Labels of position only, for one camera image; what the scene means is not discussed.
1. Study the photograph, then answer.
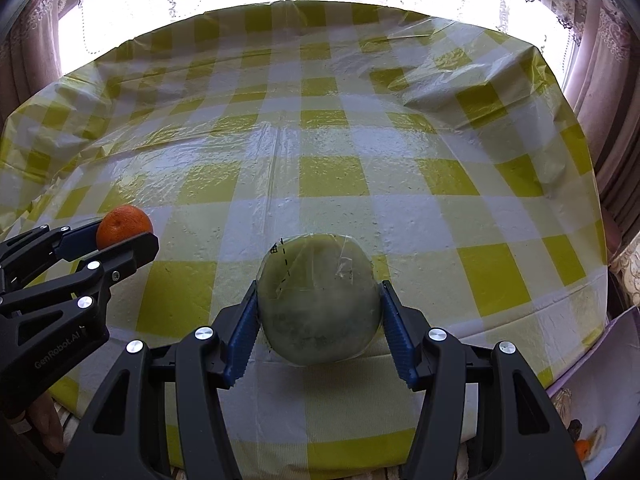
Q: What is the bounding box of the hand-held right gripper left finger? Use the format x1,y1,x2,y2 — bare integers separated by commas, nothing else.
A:
57,281,260,480

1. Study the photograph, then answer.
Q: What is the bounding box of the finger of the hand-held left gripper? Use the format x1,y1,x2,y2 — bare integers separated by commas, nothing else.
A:
0,220,104,292
0,231,161,317

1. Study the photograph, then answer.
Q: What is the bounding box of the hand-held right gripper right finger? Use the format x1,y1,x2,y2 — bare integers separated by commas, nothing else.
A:
380,280,587,480

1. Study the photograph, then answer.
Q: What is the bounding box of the green round bun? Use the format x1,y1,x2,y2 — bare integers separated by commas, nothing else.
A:
256,232,383,367

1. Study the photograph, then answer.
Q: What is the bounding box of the purple cardboard box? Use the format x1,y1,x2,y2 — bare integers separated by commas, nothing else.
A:
542,305,640,480

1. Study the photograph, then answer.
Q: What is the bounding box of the person's left hand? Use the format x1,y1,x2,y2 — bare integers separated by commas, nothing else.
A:
27,391,64,454

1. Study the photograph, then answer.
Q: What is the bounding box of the yellow checked plastic tablecloth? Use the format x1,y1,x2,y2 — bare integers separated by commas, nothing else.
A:
0,0,608,467

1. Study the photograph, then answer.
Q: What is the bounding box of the pink patterned curtain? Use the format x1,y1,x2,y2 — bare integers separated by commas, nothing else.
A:
565,0,640,261
0,0,66,126

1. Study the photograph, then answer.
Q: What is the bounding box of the beige patterned cloth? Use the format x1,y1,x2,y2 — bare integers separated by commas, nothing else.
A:
607,245,640,306

